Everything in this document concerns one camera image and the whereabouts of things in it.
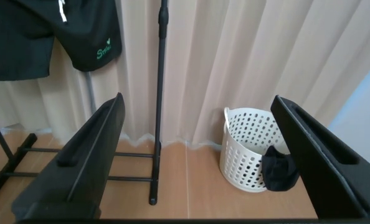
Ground beige curtain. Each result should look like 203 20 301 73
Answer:
0 0 370 149

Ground black shorts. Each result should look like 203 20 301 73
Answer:
0 0 123 82

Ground black clothes rack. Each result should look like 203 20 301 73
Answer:
0 0 170 206

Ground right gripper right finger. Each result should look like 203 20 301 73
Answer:
270 95 370 219

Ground black garment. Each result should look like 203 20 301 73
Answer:
261 145 300 192

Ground white laundry basket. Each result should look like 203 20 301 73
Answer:
219 107 293 193

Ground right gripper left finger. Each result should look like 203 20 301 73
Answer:
11 92 126 220

